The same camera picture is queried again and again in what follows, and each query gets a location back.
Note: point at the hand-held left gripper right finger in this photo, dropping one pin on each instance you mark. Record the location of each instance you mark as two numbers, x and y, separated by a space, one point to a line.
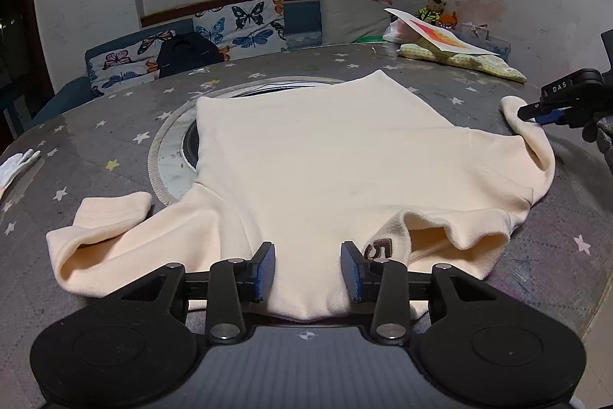
352 275

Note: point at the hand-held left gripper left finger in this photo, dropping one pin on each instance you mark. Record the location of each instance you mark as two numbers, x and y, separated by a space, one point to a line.
265 272

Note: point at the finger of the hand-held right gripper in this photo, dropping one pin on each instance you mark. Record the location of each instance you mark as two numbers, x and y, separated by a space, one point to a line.
548 116

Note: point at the cream sweater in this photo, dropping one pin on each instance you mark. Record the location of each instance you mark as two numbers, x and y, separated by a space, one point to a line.
335 150

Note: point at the person's right hand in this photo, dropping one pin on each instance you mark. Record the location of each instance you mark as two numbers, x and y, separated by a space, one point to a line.
601 136

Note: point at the green yellow patterned cloth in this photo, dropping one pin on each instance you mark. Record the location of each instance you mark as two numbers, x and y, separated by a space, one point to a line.
479 64

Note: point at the clear plastic box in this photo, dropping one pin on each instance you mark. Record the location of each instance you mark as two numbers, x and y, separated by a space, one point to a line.
498 42

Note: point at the paper sheet with orange print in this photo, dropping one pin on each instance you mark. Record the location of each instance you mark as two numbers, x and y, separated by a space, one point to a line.
440 33

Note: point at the orange plush toy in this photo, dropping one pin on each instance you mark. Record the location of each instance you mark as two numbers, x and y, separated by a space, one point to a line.
448 20

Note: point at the teddy bear toy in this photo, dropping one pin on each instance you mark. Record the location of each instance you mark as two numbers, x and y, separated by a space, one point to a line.
432 9

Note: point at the white plastic bag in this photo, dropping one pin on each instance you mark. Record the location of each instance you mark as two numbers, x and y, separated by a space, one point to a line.
400 31

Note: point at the grey star tablecloth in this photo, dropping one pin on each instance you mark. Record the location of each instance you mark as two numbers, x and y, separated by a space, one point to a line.
96 140

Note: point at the grey pillow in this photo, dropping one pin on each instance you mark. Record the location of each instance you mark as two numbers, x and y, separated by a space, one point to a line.
349 16

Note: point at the black backpack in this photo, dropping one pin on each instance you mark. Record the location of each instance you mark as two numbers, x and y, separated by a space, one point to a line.
187 54

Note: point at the butterfly print sofa cover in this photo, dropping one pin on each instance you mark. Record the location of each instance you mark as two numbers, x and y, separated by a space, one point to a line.
249 25

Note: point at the blue sofa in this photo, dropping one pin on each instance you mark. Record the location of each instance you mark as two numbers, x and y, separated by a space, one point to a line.
62 102

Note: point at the white glove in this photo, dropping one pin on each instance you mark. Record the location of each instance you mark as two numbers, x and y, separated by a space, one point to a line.
17 162

